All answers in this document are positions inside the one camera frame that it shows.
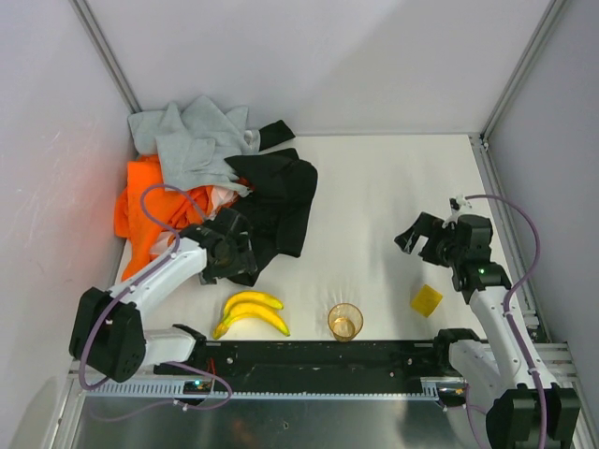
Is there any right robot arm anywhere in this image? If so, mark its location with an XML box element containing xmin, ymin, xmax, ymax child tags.
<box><xmin>394</xmin><ymin>212</ymin><xmax>581</xmax><ymax>448</ymax></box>

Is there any lower yellow banana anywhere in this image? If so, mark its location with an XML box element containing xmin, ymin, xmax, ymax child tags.
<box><xmin>212</xmin><ymin>302</ymin><xmax>290</xmax><ymax>340</ymax></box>

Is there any yellow banana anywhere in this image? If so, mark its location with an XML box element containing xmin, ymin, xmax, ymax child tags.
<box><xmin>223</xmin><ymin>291</ymin><xmax>284</xmax><ymax>323</ymax></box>
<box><xmin>212</xmin><ymin>302</ymin><xmax>290</xmax><ymax>340</ymax></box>

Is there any yellow cube block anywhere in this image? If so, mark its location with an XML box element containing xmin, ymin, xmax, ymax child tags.
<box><xmin>410</xmin><ymin>284</ymin><xmax>443</xmax><ymax>318</ymax></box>

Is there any aluminium frame post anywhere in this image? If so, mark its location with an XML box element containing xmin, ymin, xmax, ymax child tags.
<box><xmin>68</xmin><ymin>0</ymin><xmax>141</xmax><ymax>113</ymax></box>
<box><xmin>479</xmin><ymin>0</ymin><xmax>571</xmax><ymax>142</ymax></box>

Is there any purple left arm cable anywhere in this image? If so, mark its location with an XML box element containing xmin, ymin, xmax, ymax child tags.
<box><xmin>78</xmin><ymin>184</ymin><xmax>234</xmax><ymax>422</ymax></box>

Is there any black zip jacket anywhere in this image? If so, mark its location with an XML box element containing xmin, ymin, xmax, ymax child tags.
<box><xmin>226</xmin><ymin>121</ymin><xmax>318</xmax><ymax>286</ymax></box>

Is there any right aluminium frame rail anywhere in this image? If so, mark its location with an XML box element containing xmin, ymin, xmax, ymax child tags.
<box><xmin>468</xmin><ymin>133</ymin><xmax>551</xmax><ymax>343</ymax></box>

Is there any grey slotted cable duct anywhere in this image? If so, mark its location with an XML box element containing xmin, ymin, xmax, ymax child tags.
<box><xmin>88</xmin><ymin>378</ymin><xmax>465</xmax><ymax>401</ymax></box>

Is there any orange cloth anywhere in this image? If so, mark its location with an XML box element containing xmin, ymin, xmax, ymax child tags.
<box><xmin>114</xmin><ymin>155</ymin><xmax>238</xmax><ymax>281</ymax></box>

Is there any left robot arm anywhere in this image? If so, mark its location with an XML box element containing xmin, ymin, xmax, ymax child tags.
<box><xmin>68</xmin><ymin>209</ymin><xmax>257</xmax><ymax>383</ymax></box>

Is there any grey cloth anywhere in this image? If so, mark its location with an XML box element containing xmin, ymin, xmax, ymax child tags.
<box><xmin>128</xmin><ymin>95</ymin><xmax>260</xmax><ymax>196</ymax></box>

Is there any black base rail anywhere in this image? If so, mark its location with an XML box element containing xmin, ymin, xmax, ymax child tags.
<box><xmin>153</xmin><ymin>339</ymin><xmax>469</xmax><ymax>397</ymax></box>

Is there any left aluminium frame post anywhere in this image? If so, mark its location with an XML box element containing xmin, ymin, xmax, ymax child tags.
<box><xmin>68</xmin><ymin>0</ymin><xmax>141</xmax><ymax>113</ymax></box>

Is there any upper yellow banana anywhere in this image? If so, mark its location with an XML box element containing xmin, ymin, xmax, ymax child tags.
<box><xmin>223</xmin><ymin>291</ymin><xmax>284</xmax><ymax>323</ymax></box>

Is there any amber plastic cup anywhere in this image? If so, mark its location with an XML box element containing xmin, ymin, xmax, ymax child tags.
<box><xmin>328</xmin><ymin>302</ymin><xmax>364</xmax><ymax>342</ymax></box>

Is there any right aluminium frame post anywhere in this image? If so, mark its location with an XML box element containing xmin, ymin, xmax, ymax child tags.
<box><xmin>479</xmin><ymin>0</ymin><xmax>571</xmax><ymax>142</ymax></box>

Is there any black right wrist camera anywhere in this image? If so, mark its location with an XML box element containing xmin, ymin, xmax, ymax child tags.
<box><xmin>457</xmin><ymin>214</ymin><xmax>493</xmax><ymax>263</ymax></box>

